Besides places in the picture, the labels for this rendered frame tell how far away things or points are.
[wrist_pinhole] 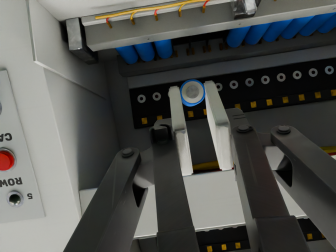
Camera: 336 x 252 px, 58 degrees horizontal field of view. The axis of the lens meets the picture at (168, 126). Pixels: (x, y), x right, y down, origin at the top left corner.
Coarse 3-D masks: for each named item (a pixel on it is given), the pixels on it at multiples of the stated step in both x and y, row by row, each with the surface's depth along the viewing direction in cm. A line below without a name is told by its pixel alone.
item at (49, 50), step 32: (32, 0) 22; (64, 0) 23; (96, 0) 24; (128, 0) 25; (160, 0) 25; (32, 32) 21; (64, 32) 28; (64, 64) 26; (96, 64) 37; (224, 64) 39; (256, 64) 39; (288, 64) 39
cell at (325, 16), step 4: (332, 12) 29; (316, 16) 30; (320, 16) 30; (324, 16) 29; (328, 16) 29; (312, 20) 31; (316, 20) 31; (320, 20) 30; (324, 20) 30; (308, 24) 32; (312, 24) 32; (316, 24) 31; (320, 24) 31; (304, 28) 33; (308, 28) 33; (312, 28) 32; (316, 28) 33; (300, 32) 34; (304, 32) 34; (308, 32) 34; (312, 32) 34
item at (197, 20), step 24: (192, 0) 25; (264, 0) 26; (288, 0) 26; (312, 0) 26; (96, 24) 27; (120, 24) 27; (144, 24) 26; (168, 24) 26; (192, 24) 26; (216, 24) 26; (240, 24) 27; (96, 48) 28
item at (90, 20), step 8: (184, 0) 26; (216, 0) 26; (224, 0) 26; (136, 8) 26; (168, 8) 26; (176, 8) 26; (184, 8) 26; (88, 16) 26; (120, 16) 26; (128, 16) 26; (136, 16) 26; (88, 24) 27
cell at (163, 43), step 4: (160, 40) 29; (164, 40) 30; (168, 40) 30; (156, 44) 31; (160, 44) 31; (164, 44) 31; (168, 44) 31; (156, 48) 33; (160, 48) 32; (164, 48) 32; (168, 48) 33; (160, 52) 33; (164, 52) 33; (168, 52) 34; (160, 56) 35; (164, 56) 35; (168, 56) 35
